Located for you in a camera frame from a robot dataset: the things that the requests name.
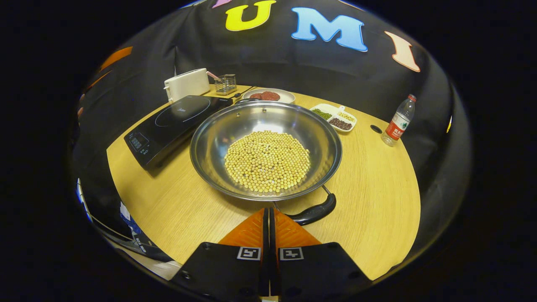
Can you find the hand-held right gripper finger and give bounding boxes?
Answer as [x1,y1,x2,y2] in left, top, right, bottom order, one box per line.
[269,208,374,301]
[170,208,269,301]

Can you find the black induction cooktop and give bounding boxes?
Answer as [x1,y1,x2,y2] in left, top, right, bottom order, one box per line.
[124,95,234,170]

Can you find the stainless steel pot black handle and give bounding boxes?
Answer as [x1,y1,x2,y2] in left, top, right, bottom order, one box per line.
[190,98,343,226]

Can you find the pile of soybeans in pot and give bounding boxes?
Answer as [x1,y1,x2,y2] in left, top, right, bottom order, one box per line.
[224,130,311,194]

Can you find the white toaster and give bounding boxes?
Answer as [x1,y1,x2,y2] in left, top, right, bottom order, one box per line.
[164,68,210,103]

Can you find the dark cloth with blue print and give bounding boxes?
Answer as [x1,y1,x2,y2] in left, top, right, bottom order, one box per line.
[76,178,179,279]

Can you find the white divided dish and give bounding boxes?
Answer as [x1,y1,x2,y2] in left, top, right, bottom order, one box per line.
[310,103,358,133]

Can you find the white round plate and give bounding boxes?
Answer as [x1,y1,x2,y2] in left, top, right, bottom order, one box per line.
[242,88,296,104]

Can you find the black backdrop cloth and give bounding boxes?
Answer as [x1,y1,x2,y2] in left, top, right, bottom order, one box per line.
[71,0,471,269]

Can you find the clear water bottle red label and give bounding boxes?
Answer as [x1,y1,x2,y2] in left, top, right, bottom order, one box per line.
[381,94,417,147]

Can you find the wire mesh utensil holder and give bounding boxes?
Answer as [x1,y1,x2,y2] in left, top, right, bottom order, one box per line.
[215,74,237,96]

